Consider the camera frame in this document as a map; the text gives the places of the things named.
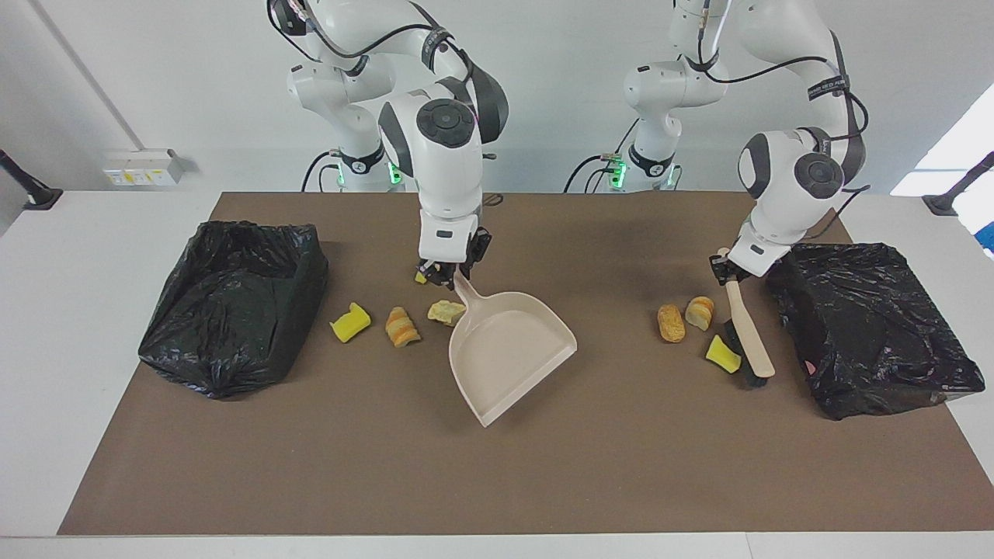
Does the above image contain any beige brush with black bristles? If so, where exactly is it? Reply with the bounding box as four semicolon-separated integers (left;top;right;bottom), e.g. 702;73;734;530
718;247;776;389

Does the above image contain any brown toy bread roll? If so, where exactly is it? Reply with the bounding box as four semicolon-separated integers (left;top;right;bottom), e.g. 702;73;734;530
657;304;687;344

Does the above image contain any yellow sponge piece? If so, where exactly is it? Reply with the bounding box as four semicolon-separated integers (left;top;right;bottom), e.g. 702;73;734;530
705;335;742;375
329;302;372;344

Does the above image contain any beige plastic dustpan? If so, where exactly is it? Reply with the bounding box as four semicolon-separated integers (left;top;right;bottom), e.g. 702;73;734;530
448;268;579;429

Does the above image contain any black-bagged trash bin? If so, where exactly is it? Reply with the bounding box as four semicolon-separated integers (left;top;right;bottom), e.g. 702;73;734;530
766;242;986;421
137;220;330;401

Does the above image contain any brown table mat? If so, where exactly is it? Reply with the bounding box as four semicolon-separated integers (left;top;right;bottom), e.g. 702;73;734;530
57;192;994;536

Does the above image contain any black pole stand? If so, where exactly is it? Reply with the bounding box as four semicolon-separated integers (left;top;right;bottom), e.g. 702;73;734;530
923;151;994;217
0;149;64;211

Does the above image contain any white wall socket box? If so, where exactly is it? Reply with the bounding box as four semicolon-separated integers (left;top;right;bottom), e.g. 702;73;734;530
103;148;187;187

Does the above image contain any grey wall cable conduit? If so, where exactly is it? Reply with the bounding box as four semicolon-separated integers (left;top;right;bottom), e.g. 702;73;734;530
30;0;148;153

